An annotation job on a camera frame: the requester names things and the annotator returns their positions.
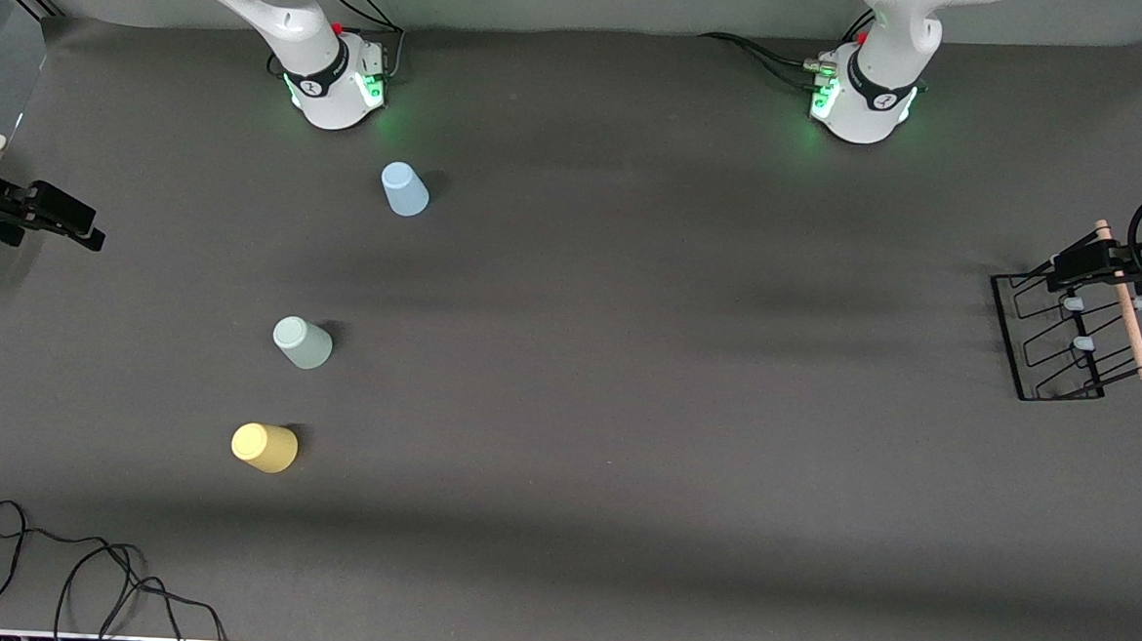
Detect black wire cup holder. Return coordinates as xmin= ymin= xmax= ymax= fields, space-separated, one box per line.
xmin=984 ymin=214 xmax=1142 ymax=408

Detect pale green plastic cup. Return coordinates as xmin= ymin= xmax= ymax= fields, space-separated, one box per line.
xmin=271 ymin=316 xmax=335 ymax=372

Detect yellow plastic cup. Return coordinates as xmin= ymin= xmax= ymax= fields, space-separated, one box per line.
xmin=229 ymin=422 xmax=301 ymax=475

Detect light blue plastic cup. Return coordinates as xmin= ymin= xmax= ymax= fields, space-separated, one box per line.
xmin=379 ymin=161 xmax=432 ymax=220

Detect dark grey table mat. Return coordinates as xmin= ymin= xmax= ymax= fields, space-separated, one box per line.
xmin=0 ymin=0 xmax=1142 ymax=641

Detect loose black cable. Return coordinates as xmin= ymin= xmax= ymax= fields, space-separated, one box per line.
xmin=0 ymin=500 xmax=234 ymax=641

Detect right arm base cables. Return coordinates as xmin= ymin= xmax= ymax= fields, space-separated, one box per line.
xmin=269 ymin=0 xmax=408 ymax=86

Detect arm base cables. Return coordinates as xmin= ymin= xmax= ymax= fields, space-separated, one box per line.
xmin=696 ymin=0 xmax=842 ymax=91
xmin=269 ymin=0 xmax=408 ymax=86

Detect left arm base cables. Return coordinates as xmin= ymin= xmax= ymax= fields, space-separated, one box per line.
xmin=696 ymin=0 xmax=842 ymax=91

